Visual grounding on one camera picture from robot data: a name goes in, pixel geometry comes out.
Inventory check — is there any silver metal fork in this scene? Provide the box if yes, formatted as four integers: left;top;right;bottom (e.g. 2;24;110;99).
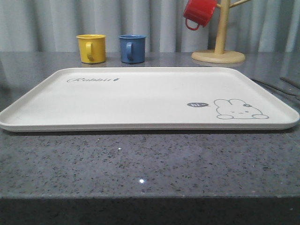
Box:
251;79;300;98

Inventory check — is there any blue enamel mug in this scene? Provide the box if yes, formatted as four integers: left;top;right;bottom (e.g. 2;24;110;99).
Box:
119;35;146;64

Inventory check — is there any beige rabbit serving tray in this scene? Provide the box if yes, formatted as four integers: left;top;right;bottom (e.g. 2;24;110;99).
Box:
0;67;300;132

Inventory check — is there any yellow enamel mug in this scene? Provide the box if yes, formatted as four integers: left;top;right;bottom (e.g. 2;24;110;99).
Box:
76;34;106;64

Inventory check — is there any wooden mug tree stand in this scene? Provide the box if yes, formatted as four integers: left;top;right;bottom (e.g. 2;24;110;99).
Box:
191;0;249;64

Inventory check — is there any red enamel mug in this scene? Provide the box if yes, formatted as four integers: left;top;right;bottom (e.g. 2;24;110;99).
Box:
183;0;217;30

